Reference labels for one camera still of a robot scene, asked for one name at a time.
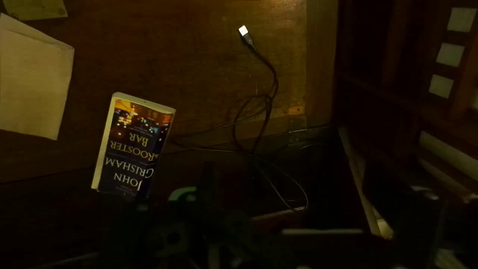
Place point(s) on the dark wooden secretary desk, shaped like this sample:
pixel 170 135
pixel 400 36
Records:
pixel 320 133

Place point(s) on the small yellow sticky note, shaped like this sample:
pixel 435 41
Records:
pixel 35 9

